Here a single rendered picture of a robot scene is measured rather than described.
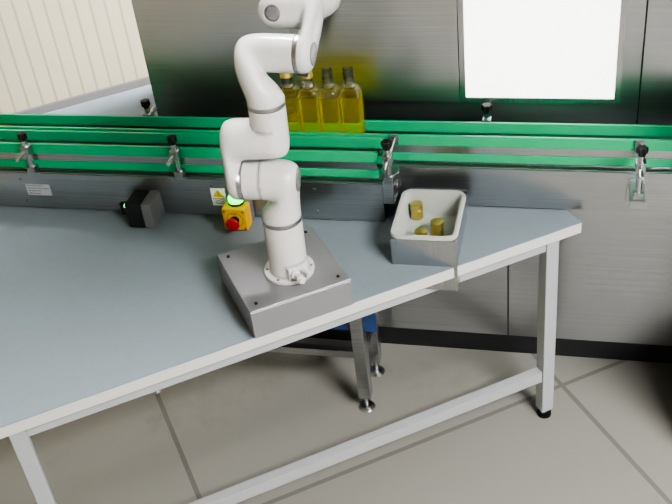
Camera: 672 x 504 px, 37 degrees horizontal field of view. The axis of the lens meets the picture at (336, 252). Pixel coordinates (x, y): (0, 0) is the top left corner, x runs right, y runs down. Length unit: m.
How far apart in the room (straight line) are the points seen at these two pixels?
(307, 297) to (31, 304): 0.76
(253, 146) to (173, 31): 0.82
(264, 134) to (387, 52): 0.68
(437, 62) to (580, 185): 0.51
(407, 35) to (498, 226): 0.57
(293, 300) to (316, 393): 0.98
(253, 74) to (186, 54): 0.83
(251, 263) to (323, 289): 0.22
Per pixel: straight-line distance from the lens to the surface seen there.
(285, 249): 2.37
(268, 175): 2.27
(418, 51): 2.77
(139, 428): 3.36
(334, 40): 2.80
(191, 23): 2.94
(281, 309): 2.39
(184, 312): 2.54
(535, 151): 2.69
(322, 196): 2.73
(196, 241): 2.78
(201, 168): 2.82
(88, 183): 2.97
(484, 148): 2.70
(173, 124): 2.98
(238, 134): 2.23
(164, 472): 3.20
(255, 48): 2.19
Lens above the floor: 2.31
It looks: 36 degrees down
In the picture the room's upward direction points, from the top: 7 degrees counter-clockwise
